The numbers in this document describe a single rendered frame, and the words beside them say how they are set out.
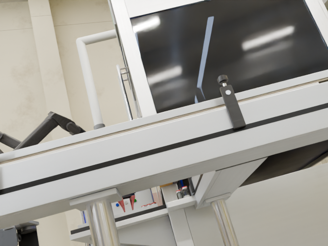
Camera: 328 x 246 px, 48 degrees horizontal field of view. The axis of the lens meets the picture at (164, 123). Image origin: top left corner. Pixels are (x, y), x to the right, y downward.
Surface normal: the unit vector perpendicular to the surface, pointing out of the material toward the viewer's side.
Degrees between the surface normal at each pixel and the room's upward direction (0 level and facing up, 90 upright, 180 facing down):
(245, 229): 90
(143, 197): 90
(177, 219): 90
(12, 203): 90
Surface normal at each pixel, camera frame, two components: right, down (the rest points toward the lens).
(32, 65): 0.21, -0.39
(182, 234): -0.01, -0.34
